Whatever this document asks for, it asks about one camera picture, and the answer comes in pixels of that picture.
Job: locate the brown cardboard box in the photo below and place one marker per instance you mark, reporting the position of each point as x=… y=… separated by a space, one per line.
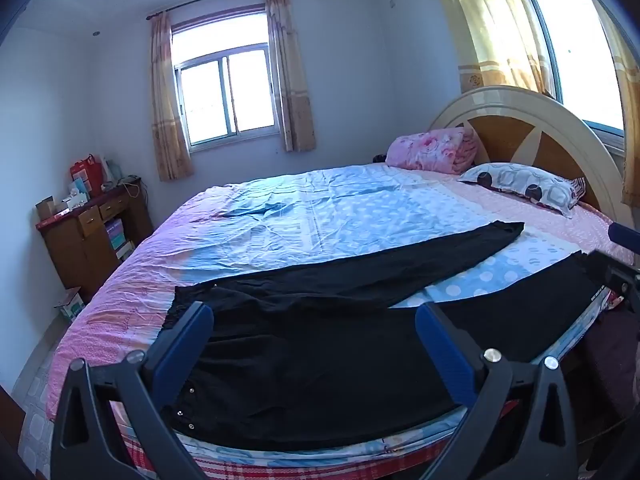
x=47 y=207

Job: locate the white paper bag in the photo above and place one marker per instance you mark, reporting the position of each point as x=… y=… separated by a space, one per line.
x=111 y=170

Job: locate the dark cloth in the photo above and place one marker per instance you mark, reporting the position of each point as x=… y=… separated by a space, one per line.
x=610 y=370

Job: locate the pink and blue bed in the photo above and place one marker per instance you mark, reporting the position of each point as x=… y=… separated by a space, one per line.
x=280 y=220

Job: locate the large window behind headboard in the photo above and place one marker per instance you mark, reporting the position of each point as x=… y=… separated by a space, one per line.
x=565 y=40

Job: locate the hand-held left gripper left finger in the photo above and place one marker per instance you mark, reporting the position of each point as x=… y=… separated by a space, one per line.
x=185 y=347

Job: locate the stack of pastel boxes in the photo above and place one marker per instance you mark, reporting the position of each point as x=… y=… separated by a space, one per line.
x=119 y=240

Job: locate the grey patterned pillow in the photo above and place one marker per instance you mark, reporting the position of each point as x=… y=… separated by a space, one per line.
x=525 y=185

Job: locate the red gift bag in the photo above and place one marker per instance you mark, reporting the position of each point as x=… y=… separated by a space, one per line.
x=84 y=172

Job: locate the sliding window with grey frame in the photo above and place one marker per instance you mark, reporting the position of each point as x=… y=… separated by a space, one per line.
x=225 y=95

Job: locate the pink floral folded blanket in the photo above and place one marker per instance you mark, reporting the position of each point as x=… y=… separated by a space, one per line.
x=432 y=150

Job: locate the wooden desk with drawers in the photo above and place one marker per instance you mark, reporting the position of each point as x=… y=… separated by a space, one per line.
x=75 y=250

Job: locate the beige patterned curtain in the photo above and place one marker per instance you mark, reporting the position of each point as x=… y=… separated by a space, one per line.
x=292 y=85
x=167 y=110

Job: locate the red plaid under sheet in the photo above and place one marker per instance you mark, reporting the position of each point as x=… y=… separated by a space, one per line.
x=280 y=467

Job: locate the yellow sheer curtain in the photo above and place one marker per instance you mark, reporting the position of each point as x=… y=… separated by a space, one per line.
x=492 y=25
x=631 y=125

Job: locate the black pants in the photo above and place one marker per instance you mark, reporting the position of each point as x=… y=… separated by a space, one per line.
x=310 y=350

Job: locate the open printed cardboard box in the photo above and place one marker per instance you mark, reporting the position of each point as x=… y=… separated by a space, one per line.
x=70 y=304

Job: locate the cream and wood bed headboard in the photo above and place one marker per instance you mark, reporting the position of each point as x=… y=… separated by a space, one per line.
x=545 y=145

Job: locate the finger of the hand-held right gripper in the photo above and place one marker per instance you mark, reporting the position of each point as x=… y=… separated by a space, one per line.
x=612 y=275

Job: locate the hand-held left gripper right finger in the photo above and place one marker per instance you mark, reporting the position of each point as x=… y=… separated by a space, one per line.
x=445 y=355

